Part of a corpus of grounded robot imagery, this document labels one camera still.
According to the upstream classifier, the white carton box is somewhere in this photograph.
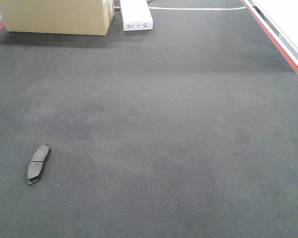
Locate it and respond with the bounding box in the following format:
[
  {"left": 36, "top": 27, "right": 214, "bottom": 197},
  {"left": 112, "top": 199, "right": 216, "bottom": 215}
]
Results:
[{"left": 120, "top": 0, "right": 153, "bottom": 31}]

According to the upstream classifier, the dark grey conveyor belt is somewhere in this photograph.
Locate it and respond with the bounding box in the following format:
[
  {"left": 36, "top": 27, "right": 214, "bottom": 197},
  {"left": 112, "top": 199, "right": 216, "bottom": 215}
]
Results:
[{"left": 0, "top": 0, "right": 298, "bottom": 238}]

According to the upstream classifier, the cardboard box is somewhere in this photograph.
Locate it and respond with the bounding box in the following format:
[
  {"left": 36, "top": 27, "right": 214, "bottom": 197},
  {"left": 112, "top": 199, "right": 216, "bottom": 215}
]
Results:
[{"left": 0, "top": 0, "right": 114, "bottom": 36}]

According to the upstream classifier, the red conveyor side rail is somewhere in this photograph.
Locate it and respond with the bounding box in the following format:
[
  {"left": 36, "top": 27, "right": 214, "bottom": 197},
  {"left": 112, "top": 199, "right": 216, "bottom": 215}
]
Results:
[{"left": 241, "top": 0, "right": 298, "bottom": 75}]

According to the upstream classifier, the dark grey brake pad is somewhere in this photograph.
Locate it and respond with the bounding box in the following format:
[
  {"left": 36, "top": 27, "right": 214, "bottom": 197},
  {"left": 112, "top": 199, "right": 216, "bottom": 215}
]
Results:
[{"left": 27, "top": 144, "right": 51, "bottom": 185}]

